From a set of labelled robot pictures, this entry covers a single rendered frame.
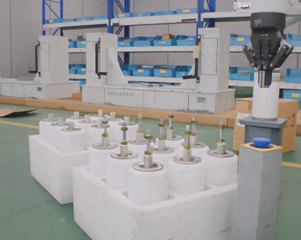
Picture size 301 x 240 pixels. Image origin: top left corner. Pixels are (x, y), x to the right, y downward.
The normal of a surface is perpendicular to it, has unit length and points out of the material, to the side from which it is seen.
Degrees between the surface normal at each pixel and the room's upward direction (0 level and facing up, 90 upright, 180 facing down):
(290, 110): 90
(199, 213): 90
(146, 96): 90
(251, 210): 90
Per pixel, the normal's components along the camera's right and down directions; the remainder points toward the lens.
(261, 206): 0.54, 0.15
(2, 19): 0.86, 0.09
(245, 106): -0.81, 0.08
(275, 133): 0.26, 0.16
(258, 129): -0.51, 0.13
